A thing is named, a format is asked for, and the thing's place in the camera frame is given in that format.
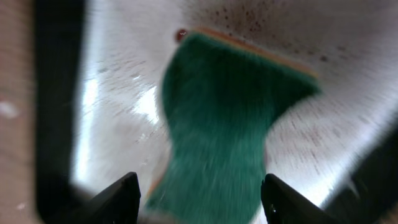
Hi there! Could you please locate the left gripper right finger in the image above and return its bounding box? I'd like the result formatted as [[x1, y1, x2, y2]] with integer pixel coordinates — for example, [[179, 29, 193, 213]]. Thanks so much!
[[261, 174, 339, 224]]

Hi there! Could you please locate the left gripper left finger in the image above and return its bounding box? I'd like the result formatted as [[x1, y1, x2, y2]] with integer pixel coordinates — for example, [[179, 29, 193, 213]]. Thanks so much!
[[67, 172, 141, 224]]

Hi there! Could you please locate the green orange sponge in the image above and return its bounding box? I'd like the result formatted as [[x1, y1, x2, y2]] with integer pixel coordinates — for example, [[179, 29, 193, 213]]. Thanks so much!
[[146, 29, 319, 223]]

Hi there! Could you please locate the rectangular black sponge tray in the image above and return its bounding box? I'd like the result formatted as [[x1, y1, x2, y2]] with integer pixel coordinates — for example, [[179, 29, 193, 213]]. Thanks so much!
[[35, 1, 397, 223]]

